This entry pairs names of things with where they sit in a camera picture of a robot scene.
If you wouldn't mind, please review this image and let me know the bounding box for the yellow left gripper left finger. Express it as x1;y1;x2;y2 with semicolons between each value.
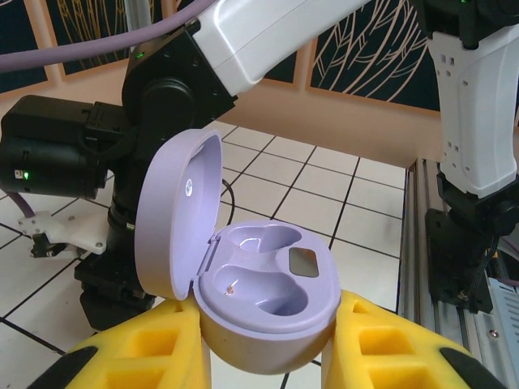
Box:
30;300;211;389

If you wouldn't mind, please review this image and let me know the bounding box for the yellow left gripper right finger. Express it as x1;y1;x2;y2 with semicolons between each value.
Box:
323;289;518;389

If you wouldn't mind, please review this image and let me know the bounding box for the lilac earbud charging case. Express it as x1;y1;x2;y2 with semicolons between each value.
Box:
133;128;342;373

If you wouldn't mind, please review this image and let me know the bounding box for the thin black cable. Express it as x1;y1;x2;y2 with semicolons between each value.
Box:
221;182;238;228

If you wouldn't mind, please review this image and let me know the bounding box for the black braided cable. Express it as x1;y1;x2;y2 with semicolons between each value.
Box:
465;233;502;303

